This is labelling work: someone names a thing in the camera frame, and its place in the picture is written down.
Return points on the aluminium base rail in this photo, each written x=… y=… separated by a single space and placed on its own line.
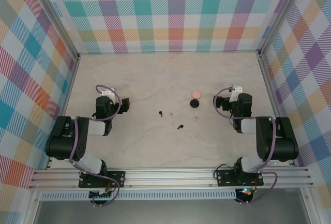
x=168 y=177

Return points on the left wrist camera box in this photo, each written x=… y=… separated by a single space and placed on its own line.
x=107 y=92

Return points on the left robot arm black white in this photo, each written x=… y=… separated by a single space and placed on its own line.
x=64 y=146

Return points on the black earbud charging case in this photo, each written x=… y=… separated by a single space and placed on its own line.
x=194 y=103

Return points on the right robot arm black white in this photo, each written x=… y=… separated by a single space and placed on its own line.
x=282 y=143

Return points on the aluminium frame floor rail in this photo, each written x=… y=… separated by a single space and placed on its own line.
x=269 y=87
x=69 y=87

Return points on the pink earbud charging case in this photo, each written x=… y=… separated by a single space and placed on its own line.
x=196 y=94

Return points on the aluminium frame post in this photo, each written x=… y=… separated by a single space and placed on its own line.
x=60 y=19
x=278 y=14

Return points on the grey metal panel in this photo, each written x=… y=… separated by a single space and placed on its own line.
x=168 y=213

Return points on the small controller circuit board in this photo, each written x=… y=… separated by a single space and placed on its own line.
x=247 y=192
x=101 y=195

